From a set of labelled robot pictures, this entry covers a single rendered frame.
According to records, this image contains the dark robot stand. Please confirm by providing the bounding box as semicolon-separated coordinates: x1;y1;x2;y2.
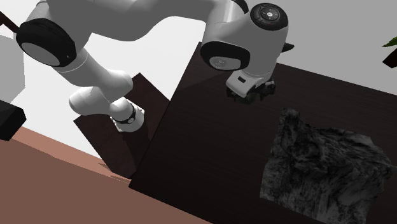
73;72;171;179

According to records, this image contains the black block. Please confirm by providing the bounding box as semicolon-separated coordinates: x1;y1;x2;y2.
0;99;27;142

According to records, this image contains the grey black rough lump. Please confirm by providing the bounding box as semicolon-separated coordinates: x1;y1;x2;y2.
259;107;394;224

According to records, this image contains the dark wooden table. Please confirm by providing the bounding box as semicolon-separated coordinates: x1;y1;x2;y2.
128;41;397;224

